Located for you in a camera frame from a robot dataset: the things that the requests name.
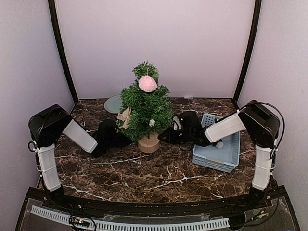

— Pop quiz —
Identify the light blue ceramic plate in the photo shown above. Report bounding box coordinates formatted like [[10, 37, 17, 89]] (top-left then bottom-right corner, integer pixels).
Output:
[[104, 95, 122, 114]]

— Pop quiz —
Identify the white slotted cable duct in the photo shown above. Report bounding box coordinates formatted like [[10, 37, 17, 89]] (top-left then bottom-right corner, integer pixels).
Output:
[[30, 205, 230, 231]]

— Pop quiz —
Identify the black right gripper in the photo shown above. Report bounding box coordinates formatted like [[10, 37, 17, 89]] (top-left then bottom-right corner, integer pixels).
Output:
[[157, 127, 193, 145]]

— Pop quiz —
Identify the small green christmas tree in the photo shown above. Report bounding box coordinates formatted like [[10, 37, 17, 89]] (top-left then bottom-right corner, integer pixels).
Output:
[[119, 61, 174, 154]]

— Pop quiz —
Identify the black corner post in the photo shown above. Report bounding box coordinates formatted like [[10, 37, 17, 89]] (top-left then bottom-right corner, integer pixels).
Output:
[[231, 0, 262, 107], [48, 0, 79, 104]]

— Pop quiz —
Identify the right black corner post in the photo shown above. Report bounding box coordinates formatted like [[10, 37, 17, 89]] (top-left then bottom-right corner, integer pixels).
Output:
[[231, 0, 262, 107]]

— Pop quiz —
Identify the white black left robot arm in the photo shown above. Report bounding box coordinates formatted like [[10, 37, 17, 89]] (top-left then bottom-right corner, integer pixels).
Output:
[[28, 104, 132, 210]]

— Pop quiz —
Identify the brown gingerbread ornament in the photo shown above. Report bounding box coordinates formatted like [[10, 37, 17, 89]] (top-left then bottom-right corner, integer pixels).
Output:
[[116, 107, 131, 130]]

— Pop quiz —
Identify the left black corner post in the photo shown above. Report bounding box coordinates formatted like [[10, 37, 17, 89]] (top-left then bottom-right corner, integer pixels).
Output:
[[48, 0, 79, 104]]

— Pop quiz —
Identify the white light battery box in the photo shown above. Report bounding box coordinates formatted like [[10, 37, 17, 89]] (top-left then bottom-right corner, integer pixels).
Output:
[[149, 119, 155, 127]]

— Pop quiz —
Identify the black front rail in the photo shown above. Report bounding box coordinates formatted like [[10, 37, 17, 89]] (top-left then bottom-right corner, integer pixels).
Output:
[[53, 194, 257, 217]]

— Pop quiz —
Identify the white cotton ball ornament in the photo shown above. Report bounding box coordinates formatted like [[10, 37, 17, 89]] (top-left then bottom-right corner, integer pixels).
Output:
[[215, 141, 224, 149]]

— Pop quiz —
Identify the light blue plastic basket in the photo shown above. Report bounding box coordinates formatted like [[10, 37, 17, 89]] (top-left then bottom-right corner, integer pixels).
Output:
[[192, 113, 241, 173]]

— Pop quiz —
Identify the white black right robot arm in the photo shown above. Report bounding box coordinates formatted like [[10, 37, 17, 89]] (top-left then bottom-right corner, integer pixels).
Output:
[[158, 100, 285, 209]]

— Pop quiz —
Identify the pink pompom ornament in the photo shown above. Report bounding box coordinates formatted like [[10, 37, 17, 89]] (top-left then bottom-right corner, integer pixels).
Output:
[[138, 75, 158, 93]]

